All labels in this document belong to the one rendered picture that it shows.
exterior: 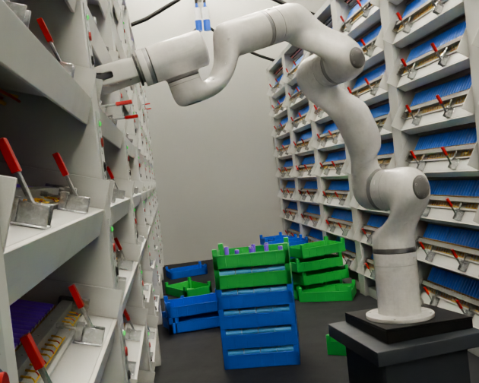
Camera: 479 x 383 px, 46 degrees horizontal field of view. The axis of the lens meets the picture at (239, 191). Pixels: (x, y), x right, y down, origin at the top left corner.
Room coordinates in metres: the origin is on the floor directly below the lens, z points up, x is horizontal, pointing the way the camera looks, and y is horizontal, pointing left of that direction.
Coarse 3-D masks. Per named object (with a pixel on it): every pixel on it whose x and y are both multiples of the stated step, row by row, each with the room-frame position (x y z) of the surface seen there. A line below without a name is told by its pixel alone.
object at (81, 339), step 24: (48, 288) 0.95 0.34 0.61; (72, 288) 0.80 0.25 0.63; (96, 288) 0.96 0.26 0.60; (24, 312) 0.84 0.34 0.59; (48, 312) 0.88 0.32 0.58; (72, 312) 0.91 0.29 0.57; (96, 312) 0.96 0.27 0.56; (24, 336) 0.54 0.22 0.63; (48, 336) 0.75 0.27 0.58; (72, 336) 0.80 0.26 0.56; (96, 336) 0.80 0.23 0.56; (24, 360) 0.62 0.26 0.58; (48, 360) 0.71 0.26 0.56; (72, 360) 0.72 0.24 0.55; (96, 360) 0.74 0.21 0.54
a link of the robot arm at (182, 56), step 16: (192, 32) 1.29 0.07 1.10; (160, 48) 1.27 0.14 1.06; (176, 48) 1.27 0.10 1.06; (192, 48) 1.27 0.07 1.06; (160, 64) 1.27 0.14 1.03; (176, 64) 1.27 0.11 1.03; (192, 64) 1.29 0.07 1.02; (208, 64) 1.31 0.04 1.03; (160, 80) 1.30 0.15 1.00; (176, 80) 1.29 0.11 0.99
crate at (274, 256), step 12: (216, 252) 2.22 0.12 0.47; (240, 252) 2.41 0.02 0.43; (252, 252) 2.21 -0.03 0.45; (264, 252) 2.20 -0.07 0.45; (276, 252) 2.20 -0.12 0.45; (288, 252) 2.20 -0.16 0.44; (216, 264) 2.22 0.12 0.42; (228, 264) 2.22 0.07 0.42; (240, 264) 2.21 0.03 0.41; (252, 264) 2.21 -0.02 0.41; (264, 264) 2.20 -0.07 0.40
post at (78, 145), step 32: (32, 0) 0.96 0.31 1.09; (64, 0) 0.97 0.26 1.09; (32, 32) 0.96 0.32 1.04; (64, 32) 0.97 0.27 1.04; (32, 96) 0.96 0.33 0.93; (96, 96) 1.04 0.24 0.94; (0, 128) 0.95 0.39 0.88; (32, 128) 0.96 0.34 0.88; (64, 128) 0.96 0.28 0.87; (96, 128) 0.98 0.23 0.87; (0, 160) 0.95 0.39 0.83; (32, 160) 0.96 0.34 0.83; (64, 160) 0.96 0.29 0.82; (96, 160) 0.97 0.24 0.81; (96, 256) 0.97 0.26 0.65
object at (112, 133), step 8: (96, 80) 1.06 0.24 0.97; (104, 120) 1.19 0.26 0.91; (120, 120) 1.66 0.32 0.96; (104, 128) 1.21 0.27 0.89; (112, 128) 1.35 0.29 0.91; (120, 128) 1.66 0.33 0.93; (104, 136) 1.23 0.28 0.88; (112, 136) 1.38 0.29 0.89; (120, 136) 1.59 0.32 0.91; (120, 144) 1.64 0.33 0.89
